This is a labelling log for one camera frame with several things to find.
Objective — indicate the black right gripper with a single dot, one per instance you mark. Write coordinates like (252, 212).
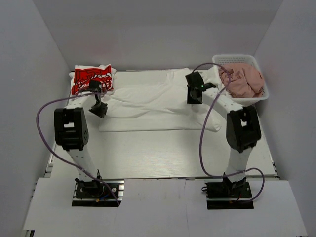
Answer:
(193, 96)

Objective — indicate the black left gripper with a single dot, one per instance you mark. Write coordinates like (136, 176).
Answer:
(99, 109)

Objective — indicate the white t-shirt black graphic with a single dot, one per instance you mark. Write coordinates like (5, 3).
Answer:
(141, 102)

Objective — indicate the pink t-shirt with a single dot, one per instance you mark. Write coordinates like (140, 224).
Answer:
(242, 80)

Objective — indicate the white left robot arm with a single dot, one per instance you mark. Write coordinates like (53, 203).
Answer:
(71, 132)

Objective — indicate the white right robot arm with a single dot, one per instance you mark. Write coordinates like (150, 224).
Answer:
(242, 127)

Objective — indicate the folded red coca-cola t-shirt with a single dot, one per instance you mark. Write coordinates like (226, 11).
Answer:
(83, 75)

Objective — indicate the white plastic basket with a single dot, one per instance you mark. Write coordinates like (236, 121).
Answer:
(223, 59)

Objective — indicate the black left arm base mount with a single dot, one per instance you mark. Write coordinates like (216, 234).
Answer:
(91, 194)

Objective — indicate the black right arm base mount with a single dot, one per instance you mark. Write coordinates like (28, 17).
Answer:
(227, 195)

